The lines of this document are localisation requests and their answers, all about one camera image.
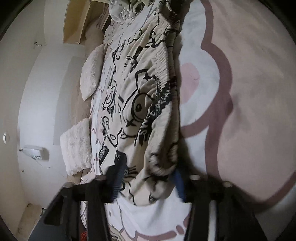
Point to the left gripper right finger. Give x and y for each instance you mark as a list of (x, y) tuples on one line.
[(216, 208)]

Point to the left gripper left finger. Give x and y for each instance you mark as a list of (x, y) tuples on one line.
[(61, 219)]

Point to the beige graffiti print pants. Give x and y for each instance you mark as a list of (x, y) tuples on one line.
[(135, 110)]

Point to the left fluffy white pillow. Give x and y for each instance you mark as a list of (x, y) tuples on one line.
[(76, 149)]

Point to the fluffy white pillow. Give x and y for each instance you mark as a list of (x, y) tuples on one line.
[(91, 72), (76, 149)]

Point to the ceiling lamp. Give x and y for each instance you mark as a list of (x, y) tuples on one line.
[(5, 138)]

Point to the beige long bolster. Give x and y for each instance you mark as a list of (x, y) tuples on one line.
[(80, 109)]

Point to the bear pattern bed cover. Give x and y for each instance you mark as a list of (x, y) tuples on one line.
[(235, 62)]

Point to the right fluffy white pillow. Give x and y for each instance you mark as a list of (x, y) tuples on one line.
[(91, 72)]

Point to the crumpled white garment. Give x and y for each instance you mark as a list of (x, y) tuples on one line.
[(120, 11)]

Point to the crumpled olive garment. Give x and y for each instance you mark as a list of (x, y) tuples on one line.
[(136, 6)]

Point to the cream wall niche shelf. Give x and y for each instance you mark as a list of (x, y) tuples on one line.
[(79, 15)]

